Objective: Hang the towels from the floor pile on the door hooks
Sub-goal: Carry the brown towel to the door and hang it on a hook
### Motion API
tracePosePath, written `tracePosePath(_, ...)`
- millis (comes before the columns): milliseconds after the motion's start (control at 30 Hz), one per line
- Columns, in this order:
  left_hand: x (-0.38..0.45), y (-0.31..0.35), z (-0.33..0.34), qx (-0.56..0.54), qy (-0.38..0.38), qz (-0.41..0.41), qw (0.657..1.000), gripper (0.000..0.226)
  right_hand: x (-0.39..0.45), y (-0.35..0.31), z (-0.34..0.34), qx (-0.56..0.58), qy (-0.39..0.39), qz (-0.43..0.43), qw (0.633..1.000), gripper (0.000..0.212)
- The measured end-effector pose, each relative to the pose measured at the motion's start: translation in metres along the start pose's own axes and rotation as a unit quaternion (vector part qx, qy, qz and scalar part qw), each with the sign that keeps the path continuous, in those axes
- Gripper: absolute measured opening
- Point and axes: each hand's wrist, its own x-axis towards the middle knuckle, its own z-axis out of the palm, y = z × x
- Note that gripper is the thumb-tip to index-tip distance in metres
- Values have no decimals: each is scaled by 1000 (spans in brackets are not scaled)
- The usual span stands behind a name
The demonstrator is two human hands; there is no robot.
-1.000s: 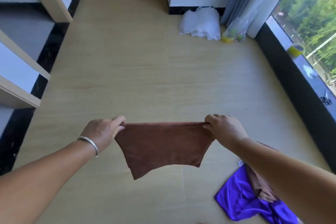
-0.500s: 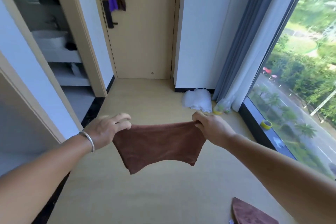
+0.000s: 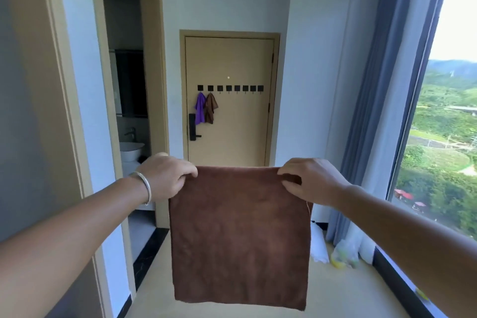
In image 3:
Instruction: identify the row of black hooks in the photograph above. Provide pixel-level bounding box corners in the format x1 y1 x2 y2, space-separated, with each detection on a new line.
197 84 264 95

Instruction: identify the blue grey curtain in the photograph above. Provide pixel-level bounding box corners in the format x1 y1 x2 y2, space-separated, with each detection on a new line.
326 0 420 246

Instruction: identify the silver bracelet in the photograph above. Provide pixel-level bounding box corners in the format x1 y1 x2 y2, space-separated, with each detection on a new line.
129 171 153 206

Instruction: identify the clear bag of yellow items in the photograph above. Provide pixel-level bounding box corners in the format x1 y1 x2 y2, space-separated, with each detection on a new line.
330 239 360 269

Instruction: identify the black door lock handle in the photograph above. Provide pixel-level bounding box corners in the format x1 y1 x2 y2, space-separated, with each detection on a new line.
188 113 203 142

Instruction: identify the beige bathroom door frame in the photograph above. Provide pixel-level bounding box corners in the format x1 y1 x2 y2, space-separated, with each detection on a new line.
87 0 171 296

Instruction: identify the white sheer curtain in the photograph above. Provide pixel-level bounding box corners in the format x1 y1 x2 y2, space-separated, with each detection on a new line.
357 0 446 264

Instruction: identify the beige door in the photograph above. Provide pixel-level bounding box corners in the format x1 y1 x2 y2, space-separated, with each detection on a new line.
179 29 281 167
185 36 275 167

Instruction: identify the black framed mirror cabinet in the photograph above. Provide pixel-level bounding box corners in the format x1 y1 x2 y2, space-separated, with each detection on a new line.
109 49 149 119

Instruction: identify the person's left hand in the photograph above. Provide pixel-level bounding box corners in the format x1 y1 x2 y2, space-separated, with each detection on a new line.
136 153 199 203

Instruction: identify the white cloth pile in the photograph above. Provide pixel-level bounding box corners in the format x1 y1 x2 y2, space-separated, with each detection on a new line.
310 221 330 264

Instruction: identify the person's right forearm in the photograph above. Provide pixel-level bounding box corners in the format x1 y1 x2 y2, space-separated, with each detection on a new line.
335 184 477 318

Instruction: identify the dark framed window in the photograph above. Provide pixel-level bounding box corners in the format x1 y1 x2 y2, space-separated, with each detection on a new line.
372 0 477 318

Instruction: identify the person's left forearm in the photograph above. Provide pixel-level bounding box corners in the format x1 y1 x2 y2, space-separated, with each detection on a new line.
0 176 150 318

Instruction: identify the brown towel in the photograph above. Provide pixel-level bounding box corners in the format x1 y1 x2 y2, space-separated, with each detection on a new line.
168 165 313 312
204 92 219 125

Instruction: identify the white sink basin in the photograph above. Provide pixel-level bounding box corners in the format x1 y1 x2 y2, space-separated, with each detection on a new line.
119 142 145 163

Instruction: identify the person's right hand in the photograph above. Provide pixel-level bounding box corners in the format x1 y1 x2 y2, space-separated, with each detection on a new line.
277 157 353 207

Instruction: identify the purple towel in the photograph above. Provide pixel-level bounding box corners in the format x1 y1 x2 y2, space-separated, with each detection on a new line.
194 91 207 125

